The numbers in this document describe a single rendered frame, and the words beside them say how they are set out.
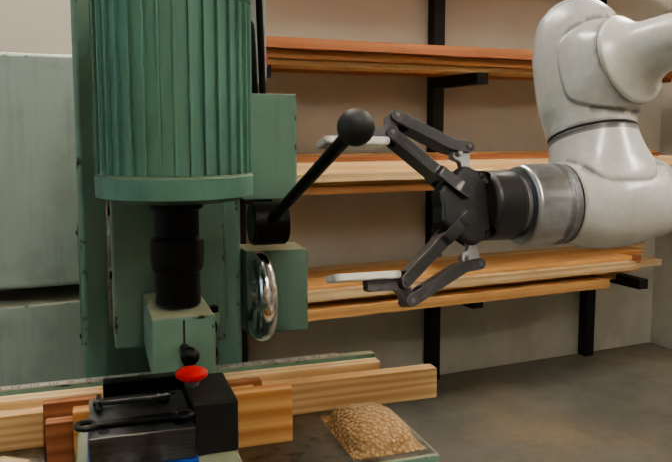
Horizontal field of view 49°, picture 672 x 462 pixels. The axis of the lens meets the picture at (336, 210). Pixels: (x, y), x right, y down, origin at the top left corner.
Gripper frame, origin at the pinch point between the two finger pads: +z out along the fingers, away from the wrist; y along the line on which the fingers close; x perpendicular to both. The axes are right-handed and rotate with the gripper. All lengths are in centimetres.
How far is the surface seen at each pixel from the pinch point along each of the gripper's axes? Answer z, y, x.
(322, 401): -3.3, -21.1, -20.8
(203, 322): 11.8, -10.3, -13.8
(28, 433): 30.5, -20.9, -20.6
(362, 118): 0.0, 6.9, 9.3
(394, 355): -116, -36, -276
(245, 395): 7.8, -18.5, -12.6
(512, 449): -130, -70, -195
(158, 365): 16.8, -14.6, -14.9
